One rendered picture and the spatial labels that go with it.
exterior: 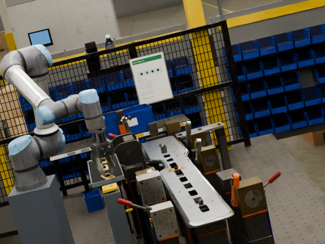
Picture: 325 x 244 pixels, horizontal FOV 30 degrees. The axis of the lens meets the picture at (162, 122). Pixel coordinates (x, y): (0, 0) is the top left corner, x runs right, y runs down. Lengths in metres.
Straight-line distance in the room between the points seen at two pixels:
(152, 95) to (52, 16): 5.89
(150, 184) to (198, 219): 0.33
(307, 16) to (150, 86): 1.82
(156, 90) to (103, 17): 5.75
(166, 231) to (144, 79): 1.68
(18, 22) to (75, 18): 0.88
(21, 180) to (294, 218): 1.28
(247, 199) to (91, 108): 0.71
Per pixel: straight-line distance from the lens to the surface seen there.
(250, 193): 2.39
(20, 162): 2.87
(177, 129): 3.63
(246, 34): 5.12
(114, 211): 2.41
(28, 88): 2.57
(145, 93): 3.88
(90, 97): 2.41
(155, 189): 2.57
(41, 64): 2.78
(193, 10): 3.93
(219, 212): 2.34
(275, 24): 5.16
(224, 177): 2.60
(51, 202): 2.86
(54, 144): 2.91
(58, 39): 9.66
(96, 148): 2.43
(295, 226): 2.83
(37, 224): 2.91
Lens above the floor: 1.89
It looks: 13 degrees down
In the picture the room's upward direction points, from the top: 13 degrees counter-clockwise
